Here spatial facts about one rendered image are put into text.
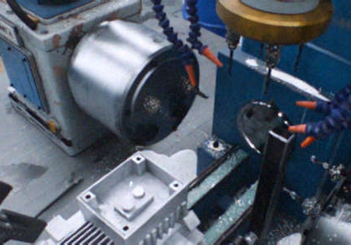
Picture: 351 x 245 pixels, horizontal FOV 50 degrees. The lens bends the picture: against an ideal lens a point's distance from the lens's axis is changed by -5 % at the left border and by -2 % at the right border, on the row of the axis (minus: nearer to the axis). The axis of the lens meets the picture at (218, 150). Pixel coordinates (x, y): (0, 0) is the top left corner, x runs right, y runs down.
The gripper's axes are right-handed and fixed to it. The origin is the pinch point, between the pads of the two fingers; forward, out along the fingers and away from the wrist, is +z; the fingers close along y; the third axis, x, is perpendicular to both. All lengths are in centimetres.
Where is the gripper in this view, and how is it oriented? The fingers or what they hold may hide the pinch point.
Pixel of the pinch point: (5, 208)
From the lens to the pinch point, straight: 50.9
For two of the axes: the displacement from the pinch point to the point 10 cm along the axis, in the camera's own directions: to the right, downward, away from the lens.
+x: -5.8, 8.0, -1.3
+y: -7.7, -4.9, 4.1
